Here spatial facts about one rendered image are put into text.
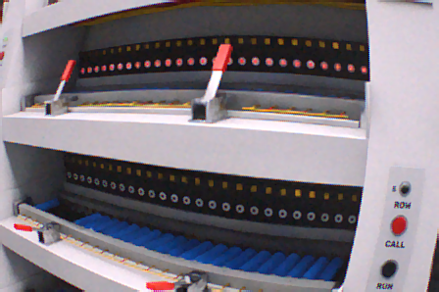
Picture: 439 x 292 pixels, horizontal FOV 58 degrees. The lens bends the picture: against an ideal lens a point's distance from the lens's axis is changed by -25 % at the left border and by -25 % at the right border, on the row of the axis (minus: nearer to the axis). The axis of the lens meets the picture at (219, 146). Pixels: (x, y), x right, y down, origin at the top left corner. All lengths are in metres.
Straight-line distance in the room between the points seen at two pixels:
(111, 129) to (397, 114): 0.33
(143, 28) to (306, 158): 0.47
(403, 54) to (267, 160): 0.18
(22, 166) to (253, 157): 0.49
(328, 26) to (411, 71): 0.28
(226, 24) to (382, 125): 0.39
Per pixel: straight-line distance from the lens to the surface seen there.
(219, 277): 0.54
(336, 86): 0.63
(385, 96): 0.43
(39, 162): 0.88
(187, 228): 0.69
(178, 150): 0.51
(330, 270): 0.55
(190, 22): 0.79
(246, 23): 0.73
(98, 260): 0.64
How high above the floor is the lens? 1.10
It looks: 2 degrees up
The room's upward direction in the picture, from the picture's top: 6 degrees clockwise
